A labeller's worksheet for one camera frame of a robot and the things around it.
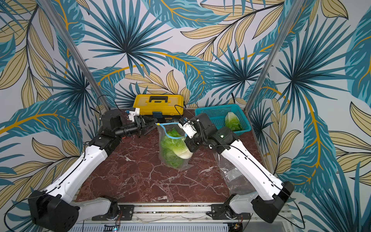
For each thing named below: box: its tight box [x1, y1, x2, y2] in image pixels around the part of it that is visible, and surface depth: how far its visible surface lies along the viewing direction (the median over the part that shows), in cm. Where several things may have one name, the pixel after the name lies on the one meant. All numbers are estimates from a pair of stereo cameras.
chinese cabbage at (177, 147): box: [160, 127, 194, 160], surface depth 72 cm
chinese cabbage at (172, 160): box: [161, 147, 186, 170], surface depth 78 cm
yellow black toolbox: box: [132, 94, 185, 123], surface depth 102 cm
